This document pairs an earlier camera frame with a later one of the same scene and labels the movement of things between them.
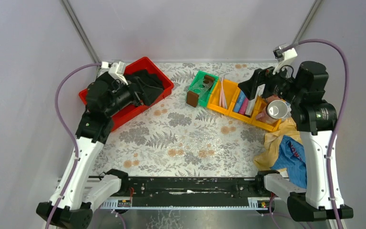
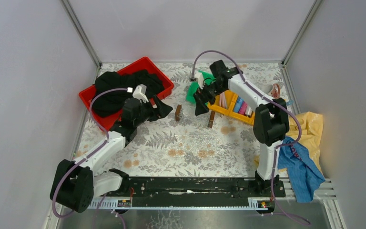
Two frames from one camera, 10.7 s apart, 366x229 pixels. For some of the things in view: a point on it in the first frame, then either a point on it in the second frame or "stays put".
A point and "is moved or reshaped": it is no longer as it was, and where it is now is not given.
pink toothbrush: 222,102 stays put
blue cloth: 292,156 stays put
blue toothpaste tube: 239,101 stays put
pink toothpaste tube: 243,106 stays put
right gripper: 267,78 to 202,97
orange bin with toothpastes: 250,119 stays put
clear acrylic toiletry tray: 203,87 is moved or reshaped
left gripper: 136,93 to 153,109
